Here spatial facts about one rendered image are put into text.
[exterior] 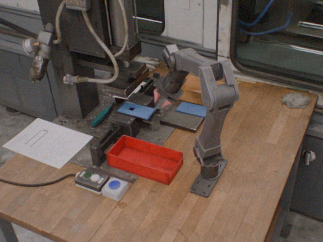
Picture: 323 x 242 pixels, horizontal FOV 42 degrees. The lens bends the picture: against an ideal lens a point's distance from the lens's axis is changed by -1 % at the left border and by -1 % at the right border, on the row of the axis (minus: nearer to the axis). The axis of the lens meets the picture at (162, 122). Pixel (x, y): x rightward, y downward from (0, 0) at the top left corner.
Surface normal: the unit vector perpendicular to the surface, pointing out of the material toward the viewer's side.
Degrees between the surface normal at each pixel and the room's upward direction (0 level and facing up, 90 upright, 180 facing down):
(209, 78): 51
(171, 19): 90
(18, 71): 90
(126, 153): 0
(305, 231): 0
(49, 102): 90
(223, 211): 0
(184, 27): 90
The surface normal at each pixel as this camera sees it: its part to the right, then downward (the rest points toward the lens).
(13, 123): -0.05, -0.80
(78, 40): -0.45, 0.55
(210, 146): 0.39, 0.74
